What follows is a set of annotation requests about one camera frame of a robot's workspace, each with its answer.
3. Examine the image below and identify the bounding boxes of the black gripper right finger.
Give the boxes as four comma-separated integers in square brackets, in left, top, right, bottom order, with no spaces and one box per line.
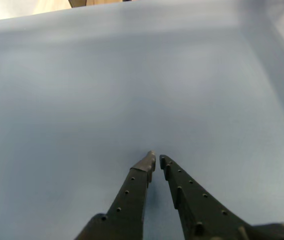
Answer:
[159,154,284,240]

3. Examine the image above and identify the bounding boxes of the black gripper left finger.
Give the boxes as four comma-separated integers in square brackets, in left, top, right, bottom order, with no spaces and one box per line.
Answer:
[74,149,157,240]

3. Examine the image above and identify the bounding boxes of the dark blurry background object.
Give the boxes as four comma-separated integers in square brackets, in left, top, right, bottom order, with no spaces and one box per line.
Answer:
[67,0,88,8]

